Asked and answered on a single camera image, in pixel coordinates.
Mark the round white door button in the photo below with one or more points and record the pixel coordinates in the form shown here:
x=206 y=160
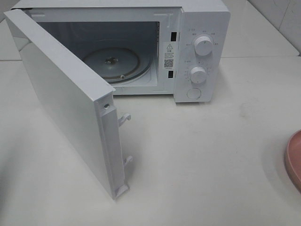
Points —
x=194 y=93

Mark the white microwave oven body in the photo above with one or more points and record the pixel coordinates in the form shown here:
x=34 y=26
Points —
x=84 y=26

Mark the white microwave knob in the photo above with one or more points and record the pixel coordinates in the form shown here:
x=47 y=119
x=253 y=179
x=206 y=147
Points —
x=198 y=75
x=203 y=45

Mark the white microwave door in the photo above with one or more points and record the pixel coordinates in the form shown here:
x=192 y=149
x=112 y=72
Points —
x=76 y=98

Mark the glass microwave turntable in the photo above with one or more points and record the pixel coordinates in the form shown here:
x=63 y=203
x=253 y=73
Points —
x=117 y=64

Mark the pink round plate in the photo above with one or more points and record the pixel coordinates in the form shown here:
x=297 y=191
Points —
x=293 y=159

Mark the white warning label sticker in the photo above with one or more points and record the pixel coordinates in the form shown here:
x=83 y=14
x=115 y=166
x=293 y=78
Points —
x=169 y=54

